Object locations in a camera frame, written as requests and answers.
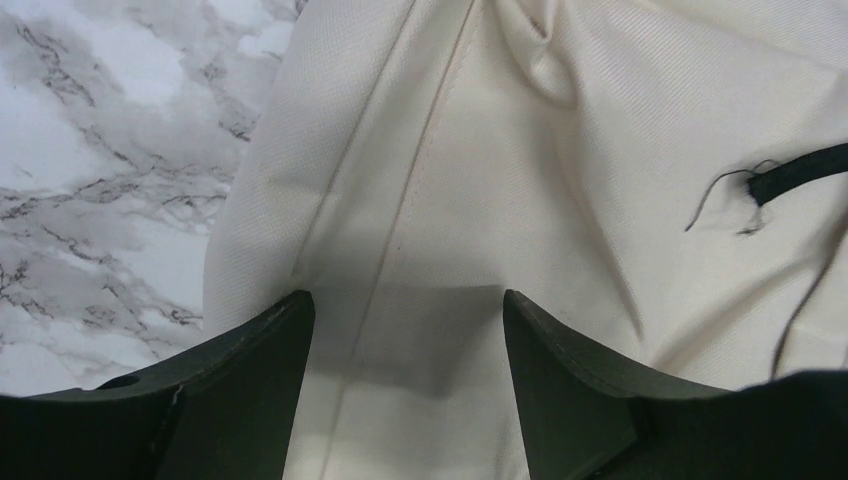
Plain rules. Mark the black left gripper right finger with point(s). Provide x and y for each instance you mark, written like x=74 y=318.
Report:
x=589 y=412

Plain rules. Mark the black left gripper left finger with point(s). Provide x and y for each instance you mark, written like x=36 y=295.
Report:
x=223 y=409

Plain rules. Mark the beige canvas backpack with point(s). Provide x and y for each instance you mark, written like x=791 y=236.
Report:
x=419 y=158

